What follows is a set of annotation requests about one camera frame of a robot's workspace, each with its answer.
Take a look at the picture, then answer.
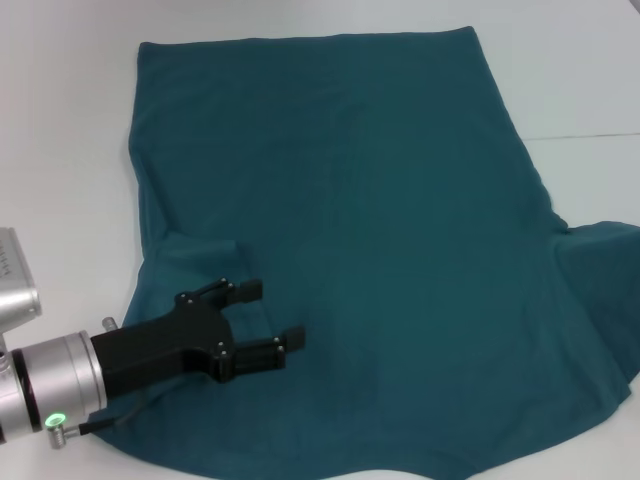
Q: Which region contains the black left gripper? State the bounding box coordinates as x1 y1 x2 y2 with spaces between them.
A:
89 277 307 401

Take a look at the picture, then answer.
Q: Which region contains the teal blue shirt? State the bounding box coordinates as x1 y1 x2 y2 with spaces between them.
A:
84 25 640 480

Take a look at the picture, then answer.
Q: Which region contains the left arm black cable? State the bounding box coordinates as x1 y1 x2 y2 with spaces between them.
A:
77 387 151 437

